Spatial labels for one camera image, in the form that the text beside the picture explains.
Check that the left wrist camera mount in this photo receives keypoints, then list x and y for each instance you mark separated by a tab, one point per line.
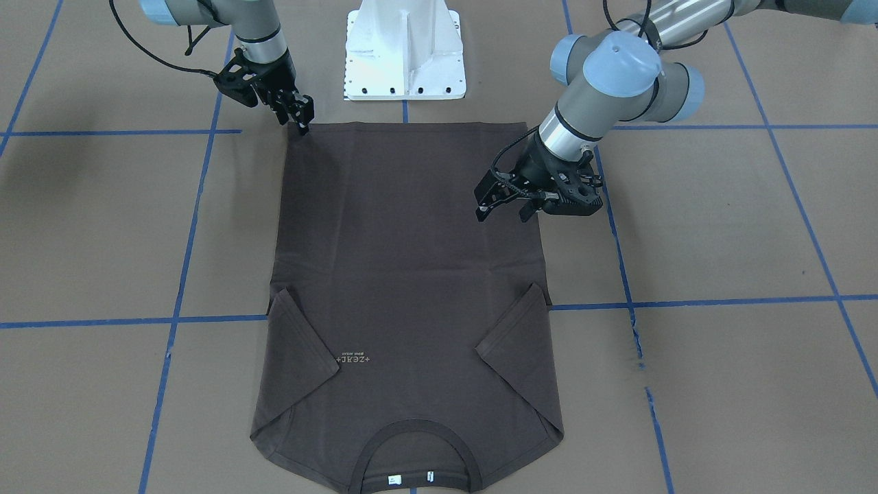
558	187

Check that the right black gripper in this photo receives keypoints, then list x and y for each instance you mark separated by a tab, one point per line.
276	77

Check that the brown t-shirt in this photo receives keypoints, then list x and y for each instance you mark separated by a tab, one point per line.
409	344

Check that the white column base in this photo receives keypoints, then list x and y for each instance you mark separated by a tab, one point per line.
404	50

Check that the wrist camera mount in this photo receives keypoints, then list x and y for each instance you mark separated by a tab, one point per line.
234	80
558	187

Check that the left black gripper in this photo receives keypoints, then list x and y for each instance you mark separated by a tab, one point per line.
533	167

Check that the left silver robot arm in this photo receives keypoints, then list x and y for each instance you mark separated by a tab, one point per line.
619	76

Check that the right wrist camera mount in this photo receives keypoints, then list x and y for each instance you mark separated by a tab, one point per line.
234	80

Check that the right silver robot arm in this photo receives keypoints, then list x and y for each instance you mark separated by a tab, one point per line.
255	24

